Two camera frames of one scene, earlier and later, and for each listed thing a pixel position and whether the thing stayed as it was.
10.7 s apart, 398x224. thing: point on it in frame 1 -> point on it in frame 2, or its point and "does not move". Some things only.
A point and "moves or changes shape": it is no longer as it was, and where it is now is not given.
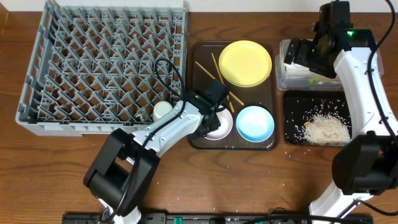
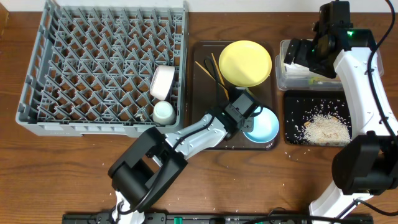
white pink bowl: (226, 127) moves or changes shape
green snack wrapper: (319, 79) does not move
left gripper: (215, 124) -> (249, 126)
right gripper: (300, 57) does not move
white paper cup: (160, 108) does not move
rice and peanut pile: (327, 129) does not move
